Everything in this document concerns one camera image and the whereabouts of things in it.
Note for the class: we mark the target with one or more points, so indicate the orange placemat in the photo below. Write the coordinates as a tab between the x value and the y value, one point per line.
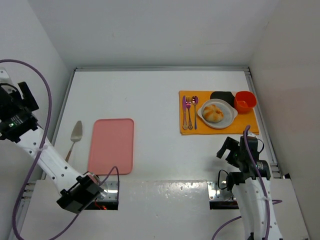
237	127

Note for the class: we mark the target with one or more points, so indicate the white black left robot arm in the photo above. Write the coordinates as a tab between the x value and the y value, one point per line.
76	190

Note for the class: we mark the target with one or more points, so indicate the metal base plate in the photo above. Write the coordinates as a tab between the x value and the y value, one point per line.
109	192
218	192

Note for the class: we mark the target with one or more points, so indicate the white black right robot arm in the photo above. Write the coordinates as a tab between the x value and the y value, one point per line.
251	187

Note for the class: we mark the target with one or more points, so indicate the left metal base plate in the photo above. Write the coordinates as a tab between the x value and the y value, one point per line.
109	192

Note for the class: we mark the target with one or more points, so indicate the clear round plate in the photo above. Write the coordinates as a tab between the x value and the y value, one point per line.
230	114

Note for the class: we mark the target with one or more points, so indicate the round yellow orange bread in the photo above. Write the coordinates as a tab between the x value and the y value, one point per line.
212	113

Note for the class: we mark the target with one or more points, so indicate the black round coaster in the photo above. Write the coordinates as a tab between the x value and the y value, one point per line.
226	96

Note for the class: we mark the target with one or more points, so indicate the metal spatula wooden handle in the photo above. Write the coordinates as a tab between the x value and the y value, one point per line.
76	136

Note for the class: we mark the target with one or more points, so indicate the orange plastic cup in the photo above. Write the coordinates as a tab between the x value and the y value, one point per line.
244	101

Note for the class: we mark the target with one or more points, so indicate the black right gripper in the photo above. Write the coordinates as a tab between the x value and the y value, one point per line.
230	146

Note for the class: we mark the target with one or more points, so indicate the pink plastic tray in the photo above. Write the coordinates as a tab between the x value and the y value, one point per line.
112	144

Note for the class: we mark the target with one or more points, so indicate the purple metallic fork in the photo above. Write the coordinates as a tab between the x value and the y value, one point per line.
188	106

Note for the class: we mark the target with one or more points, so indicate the purple metallic spoon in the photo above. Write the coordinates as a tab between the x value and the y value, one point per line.
195	101

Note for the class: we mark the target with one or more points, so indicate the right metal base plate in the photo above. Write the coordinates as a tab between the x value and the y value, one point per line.
218	192

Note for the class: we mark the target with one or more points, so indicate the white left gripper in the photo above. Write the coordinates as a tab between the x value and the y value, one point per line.
27	92

